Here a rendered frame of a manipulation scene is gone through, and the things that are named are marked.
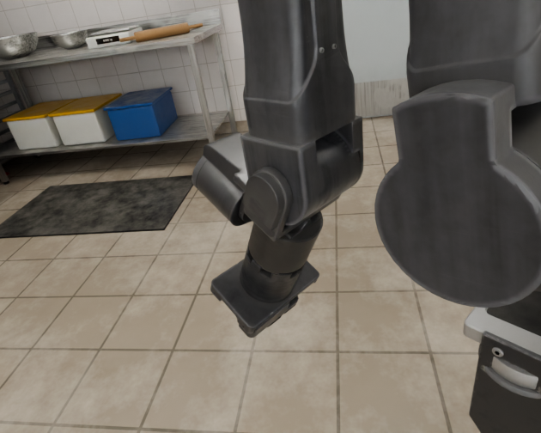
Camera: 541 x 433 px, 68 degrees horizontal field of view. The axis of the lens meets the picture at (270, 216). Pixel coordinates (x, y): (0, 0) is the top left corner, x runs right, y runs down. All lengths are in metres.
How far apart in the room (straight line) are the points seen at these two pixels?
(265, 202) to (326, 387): 1.14
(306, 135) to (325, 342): 1.27
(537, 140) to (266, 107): 0.15
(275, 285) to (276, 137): 0.16
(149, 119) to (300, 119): 2.89
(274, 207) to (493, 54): 0.15
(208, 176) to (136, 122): 2.81
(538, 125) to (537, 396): 0.28
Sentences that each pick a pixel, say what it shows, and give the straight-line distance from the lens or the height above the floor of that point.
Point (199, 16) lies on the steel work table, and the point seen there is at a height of 0.95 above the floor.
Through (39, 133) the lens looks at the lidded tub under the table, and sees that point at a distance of 3.62.
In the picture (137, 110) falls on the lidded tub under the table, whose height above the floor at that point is 0.44.
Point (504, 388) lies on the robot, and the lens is 0.45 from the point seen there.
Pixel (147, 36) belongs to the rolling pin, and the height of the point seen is 0.91.
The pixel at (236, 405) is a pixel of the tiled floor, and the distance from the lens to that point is 1.38.
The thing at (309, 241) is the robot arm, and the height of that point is 0.93.
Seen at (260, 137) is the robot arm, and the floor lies 1.03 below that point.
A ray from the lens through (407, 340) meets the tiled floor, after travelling 1.50.
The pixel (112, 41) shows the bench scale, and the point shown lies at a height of 0.91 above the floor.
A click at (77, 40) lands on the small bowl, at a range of 3.50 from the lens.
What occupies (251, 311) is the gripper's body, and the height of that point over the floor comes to 0.84.
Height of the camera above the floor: 1.12
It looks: 30 degrees down
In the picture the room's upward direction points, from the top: 9 degrees counter-clockwise
